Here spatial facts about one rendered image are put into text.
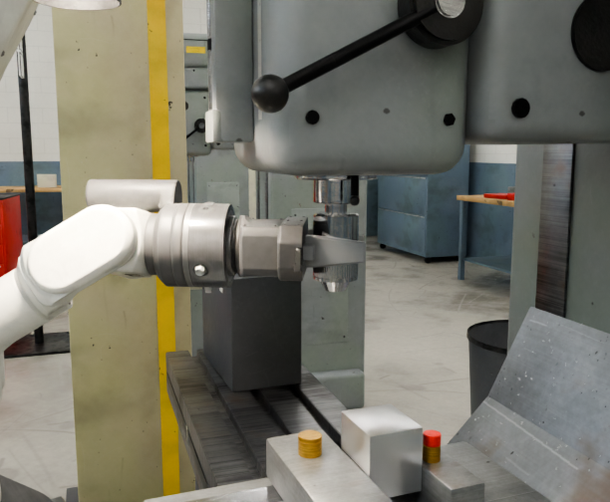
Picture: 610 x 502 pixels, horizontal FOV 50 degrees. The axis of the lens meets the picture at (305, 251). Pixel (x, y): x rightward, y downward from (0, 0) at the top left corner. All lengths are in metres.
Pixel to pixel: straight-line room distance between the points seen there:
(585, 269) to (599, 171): 0.13
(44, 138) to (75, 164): 7.30
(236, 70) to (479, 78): 0.22
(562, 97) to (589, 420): 0.41
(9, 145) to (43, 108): 0.67
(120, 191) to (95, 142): 1.64
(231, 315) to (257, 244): 0.42
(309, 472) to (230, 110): 0.33
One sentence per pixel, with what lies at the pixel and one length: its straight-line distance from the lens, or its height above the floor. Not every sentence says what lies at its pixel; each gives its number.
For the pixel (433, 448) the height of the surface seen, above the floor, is 1.07.
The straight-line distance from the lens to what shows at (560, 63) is 0.67.
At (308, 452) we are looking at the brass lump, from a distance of 0.62.
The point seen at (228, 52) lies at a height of 1.42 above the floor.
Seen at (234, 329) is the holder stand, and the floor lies 1.05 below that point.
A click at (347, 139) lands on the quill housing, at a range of 0.58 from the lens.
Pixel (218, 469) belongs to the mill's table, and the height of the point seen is 0.95.
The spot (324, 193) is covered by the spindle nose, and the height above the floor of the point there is 1.29.
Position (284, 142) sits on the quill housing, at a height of 1.34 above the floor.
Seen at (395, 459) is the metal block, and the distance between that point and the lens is 0.61.
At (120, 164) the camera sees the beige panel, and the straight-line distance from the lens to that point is 2.36.
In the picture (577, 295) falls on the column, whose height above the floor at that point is 1.14.
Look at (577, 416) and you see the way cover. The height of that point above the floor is 1.01.
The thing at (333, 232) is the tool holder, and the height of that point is 1.25.
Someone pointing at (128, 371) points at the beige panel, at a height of 0.55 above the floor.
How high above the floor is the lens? 1.33
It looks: 9 degrees down
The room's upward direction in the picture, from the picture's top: straight up
